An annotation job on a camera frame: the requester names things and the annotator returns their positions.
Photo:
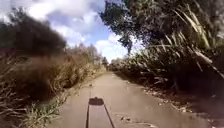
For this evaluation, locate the grey concrete path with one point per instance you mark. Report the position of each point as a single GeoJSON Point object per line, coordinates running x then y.
{"type": "Point", "coordinates": [130, 96]}

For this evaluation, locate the row of flax plants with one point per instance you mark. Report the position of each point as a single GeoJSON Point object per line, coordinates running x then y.
{"type": "Point", "coordinates": [180, 56]}

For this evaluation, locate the dark green bush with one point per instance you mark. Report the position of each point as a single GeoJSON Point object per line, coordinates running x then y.
{"type": "Point", "coordinates": [33, 36]}

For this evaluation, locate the tall dark tree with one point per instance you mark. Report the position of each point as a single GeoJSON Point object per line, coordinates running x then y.
{"type": "Point", "coordinates": [140, 20]}

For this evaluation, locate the dry brown tall grass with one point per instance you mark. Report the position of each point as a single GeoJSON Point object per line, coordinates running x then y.
{"type": "Point", "coordinates": [40, 80]}

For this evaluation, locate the leaf-littered dirt verge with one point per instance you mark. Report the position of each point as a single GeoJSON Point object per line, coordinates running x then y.
{"type": "Point", "coordinates": [186, 103]}

